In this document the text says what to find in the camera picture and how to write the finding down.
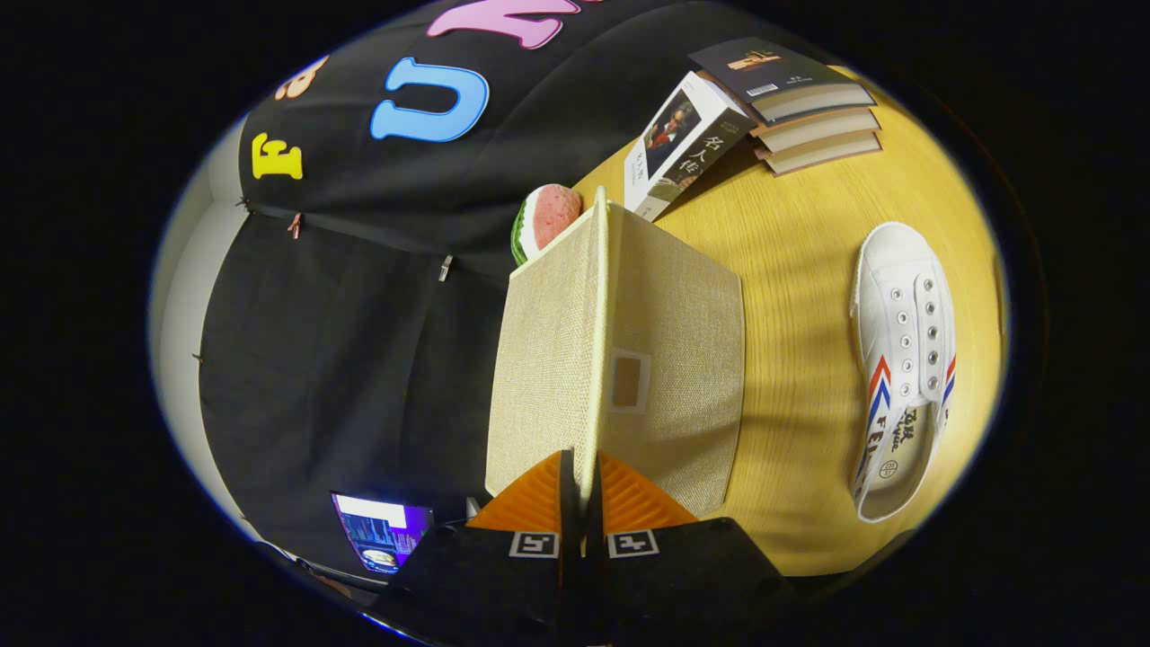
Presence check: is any beige fabric storage box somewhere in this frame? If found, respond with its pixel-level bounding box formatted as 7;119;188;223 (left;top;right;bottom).
485;186;747;519

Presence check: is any white portrait cover book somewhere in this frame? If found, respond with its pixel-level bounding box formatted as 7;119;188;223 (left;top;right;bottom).
623;72;758;223

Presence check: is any black cover book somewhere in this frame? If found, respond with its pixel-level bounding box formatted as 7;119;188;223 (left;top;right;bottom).
688;36;877;125

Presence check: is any watermelon slice plush toy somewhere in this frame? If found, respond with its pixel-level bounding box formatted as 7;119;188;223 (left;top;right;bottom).
510;183;583;267

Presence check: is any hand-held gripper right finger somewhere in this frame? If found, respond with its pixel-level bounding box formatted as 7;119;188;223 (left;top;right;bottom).
584;452;801;647

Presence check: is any brown cover book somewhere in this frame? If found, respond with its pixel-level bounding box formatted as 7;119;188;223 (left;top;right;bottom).
750;108;881;154
755;130;884;177

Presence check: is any white canvas shoe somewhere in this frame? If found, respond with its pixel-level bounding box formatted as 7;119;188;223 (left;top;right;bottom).
849;222;958;524

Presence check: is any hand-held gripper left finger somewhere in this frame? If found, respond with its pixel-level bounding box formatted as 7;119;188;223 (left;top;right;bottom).
364;449;578;647

